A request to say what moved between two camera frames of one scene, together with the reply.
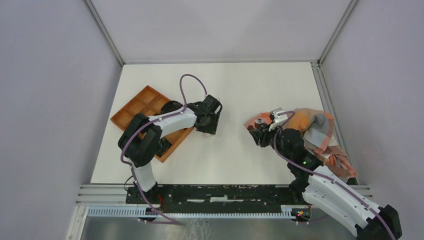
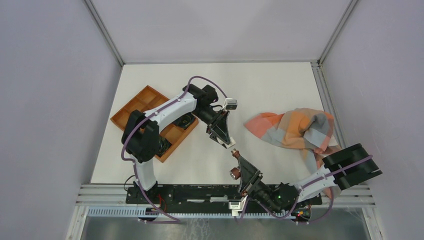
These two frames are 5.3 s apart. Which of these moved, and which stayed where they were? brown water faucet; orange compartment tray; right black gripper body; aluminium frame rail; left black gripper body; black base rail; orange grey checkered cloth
Moved: right black gripper body; left black gripper body; brown water faucet
Stayed: black base rail; orange grey checkered cloth; orange compartment tray; aluminium frame rail
